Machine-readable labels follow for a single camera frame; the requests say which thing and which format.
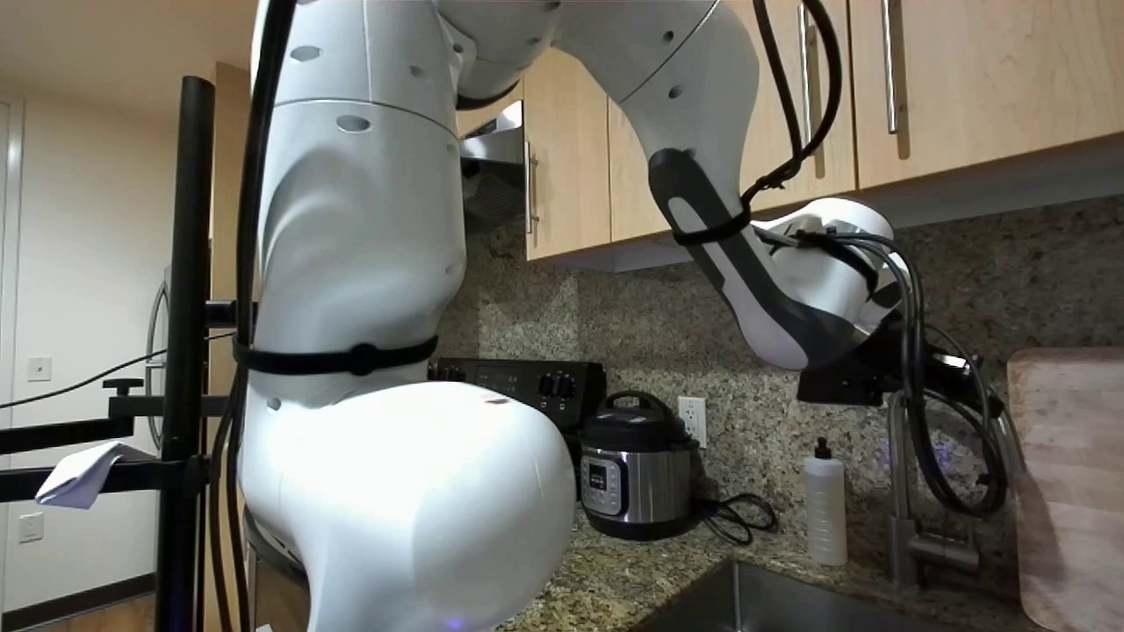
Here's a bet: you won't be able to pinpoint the white soap dispenser bottle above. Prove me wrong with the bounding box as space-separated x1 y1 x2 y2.
805 438 848 569

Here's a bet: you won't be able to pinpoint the black vertical stand pole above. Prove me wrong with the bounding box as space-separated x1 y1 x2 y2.
0 75 258 632

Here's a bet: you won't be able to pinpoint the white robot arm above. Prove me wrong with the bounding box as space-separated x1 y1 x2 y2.
240 0 918 632

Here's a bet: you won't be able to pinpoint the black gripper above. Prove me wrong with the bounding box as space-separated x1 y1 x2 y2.
797 317 982 406

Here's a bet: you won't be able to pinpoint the wooden upper cabinets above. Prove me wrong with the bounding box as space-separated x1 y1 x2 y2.
521 0 1124 261

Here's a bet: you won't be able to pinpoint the black control box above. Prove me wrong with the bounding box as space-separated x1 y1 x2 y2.
430 358 609 431

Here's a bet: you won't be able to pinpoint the stainless steel gooseneck faucet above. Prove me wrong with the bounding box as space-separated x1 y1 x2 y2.
889 248 982 590

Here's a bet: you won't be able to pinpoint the white folded paper tag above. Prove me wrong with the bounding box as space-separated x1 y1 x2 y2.
36 438 148 509

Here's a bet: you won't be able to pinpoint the stainless steel sink basin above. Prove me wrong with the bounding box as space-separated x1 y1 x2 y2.
630 562 972 632

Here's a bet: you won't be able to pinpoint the white wall outlet plate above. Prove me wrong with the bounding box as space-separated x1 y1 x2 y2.
680 395 710 445

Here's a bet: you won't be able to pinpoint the black power cord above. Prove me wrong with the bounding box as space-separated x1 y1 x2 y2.
698 489 781 548

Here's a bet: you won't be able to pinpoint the silver black pressure cooker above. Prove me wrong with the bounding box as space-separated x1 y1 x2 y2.
576 390 698 539

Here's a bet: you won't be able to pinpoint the wooden cutting board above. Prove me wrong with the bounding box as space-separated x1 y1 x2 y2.
1007 347 1124 632

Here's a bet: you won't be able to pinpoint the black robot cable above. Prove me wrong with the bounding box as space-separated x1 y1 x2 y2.
204 0 303 632

